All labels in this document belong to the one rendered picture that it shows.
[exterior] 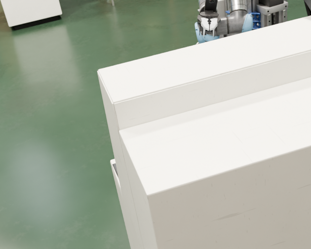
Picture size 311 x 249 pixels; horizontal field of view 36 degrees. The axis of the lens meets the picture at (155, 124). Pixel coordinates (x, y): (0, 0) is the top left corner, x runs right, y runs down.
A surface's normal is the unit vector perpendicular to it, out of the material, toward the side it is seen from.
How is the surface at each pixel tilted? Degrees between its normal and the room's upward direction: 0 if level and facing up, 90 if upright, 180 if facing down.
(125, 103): 90
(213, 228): 90
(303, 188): 90
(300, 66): 90
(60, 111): 0
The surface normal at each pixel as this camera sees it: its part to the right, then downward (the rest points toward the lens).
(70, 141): -0.14, -0.84
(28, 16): 0.31, 0.47
